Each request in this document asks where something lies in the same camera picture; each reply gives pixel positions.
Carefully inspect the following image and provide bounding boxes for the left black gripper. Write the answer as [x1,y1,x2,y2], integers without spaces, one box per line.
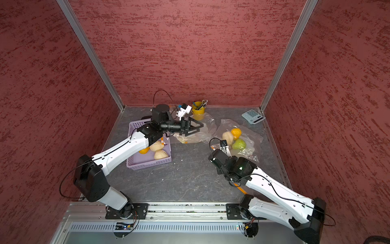
[160,116,203,135]

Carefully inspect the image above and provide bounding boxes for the clear zip-top bag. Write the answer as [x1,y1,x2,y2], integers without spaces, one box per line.
[170,113,217,144]
[214,119,264,162]

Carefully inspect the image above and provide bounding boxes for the beige round fruit bag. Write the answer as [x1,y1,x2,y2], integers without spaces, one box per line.
[149,140,165,151]

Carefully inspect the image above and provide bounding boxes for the yellow pear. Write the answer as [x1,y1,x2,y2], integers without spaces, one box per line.
[139,147,150,155]

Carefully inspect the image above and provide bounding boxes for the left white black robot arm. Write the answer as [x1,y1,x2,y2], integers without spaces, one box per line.
[72,118,204,215]

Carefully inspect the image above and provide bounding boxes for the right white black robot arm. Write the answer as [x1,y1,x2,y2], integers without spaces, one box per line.
[208,149,327,244]

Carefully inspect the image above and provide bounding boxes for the green pear in right bag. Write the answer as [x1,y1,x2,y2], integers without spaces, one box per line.
[232,138,246,150]

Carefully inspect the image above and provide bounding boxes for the cream round fruit right bag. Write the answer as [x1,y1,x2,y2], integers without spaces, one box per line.
[222,131,234,145]

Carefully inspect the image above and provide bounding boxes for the yellow fruit in right bag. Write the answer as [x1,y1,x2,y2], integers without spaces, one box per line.
[231,128,242,140]

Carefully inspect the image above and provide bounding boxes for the yellow pen cup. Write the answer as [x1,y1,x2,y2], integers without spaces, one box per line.
[192,101,205,121]

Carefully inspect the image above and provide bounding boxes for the pens in cup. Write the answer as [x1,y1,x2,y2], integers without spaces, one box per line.
[193,100,208,110]

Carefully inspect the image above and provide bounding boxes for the grey calculator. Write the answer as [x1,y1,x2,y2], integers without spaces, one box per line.
[242,109,265,125]

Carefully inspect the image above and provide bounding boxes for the lilac perforated plastic basket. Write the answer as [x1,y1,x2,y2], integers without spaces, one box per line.
[126,135,172,170]

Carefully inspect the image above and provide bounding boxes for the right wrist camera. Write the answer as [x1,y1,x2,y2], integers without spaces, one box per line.
[219,140,231,157]

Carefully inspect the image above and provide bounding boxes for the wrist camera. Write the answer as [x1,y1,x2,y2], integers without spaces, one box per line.
[177,103,192,120]
[219,140,231,157]

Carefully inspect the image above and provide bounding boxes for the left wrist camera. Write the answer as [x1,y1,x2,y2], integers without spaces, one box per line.
[177,103,192,120]

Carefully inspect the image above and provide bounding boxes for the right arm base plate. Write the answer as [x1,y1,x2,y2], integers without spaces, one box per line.
[226,203,265,220]

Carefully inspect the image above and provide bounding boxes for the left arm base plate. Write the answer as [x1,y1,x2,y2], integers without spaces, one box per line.
[105,203,149,220]

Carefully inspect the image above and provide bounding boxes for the aluminium front rail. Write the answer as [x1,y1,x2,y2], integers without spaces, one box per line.
[62,201,310,223]

